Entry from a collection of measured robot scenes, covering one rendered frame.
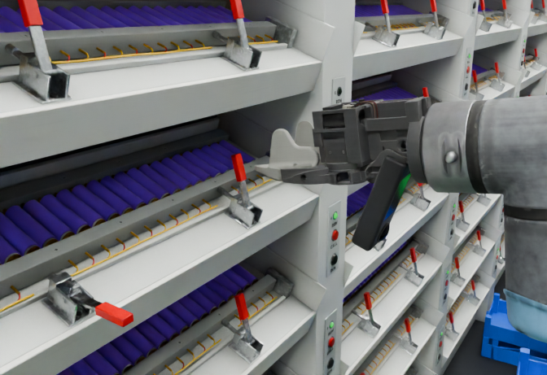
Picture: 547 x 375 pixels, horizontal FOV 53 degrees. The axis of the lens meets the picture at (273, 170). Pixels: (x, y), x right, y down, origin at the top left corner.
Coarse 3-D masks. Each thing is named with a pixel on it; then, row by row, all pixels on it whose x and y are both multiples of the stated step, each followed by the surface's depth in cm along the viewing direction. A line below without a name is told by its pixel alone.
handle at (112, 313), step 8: (72, 288) 49; (80, 288) 50; (72, 296) 49; (80, 296) 49; (80, 304) 49; (88, 304) 48; (96, 304) 48; (104, 304) 48; (96, 312) 47; (104, 312) 47; (112, 312) 46; (120, 312) 47; (128, 312) 47; (112, 320) 46; (120, 320) 46; (128, 320) 46
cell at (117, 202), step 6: (90, 186) 65; (96, 186) 65; (102, 186) 65; (96, 192) 65; (102, 192) 65; (108, 192) 65; (102, 198) 64; (108, 198) 64; (114, 198) 64; (120, 198) 65; (108, 204) 64; (114, 204) 64; (120, 204) 64; (126, 204) 64; (120, 210) 63; (126, 210) 64
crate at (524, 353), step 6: (522, 348) 125; (522, 354) 124; (528, 354) 124; (522, 360) 125; (528, 360) 126; (534, 360) 125; (522, 366) 125; (528, 366) 126; (534, 366) 125; (540, 366) 125; (546, 366) 124; (522, 372) 125; (528, 372) 126; (534, 372) 126; (540, 372) 125; (546, 372) 124
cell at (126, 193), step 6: (102, 180) 67; (108, 180) 67; (114, 180) 67; (108, 186) 67; (114, 186) 66; (120, 186) 67; (114, 192) 66; (120, 192) 66; (126, 192) 66; (132, 192) 67; (126, 198) 65; (132, 198) 65; (138, 198) 66; (132, 204) 65; (138, 204) 65
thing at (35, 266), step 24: (192, 192) 69; (216, 192) 73; (120, 216) 61; (144, 216) 62; (168, 216) 66; (192, 216) 68; (72, 240) 55; (96, 240) 57; (120, 240) 59; (144, 240) 61; (24, 264) 51; (48, 264) 52; (72, 264) 54; (96, 264) 56; (0, 288) 49
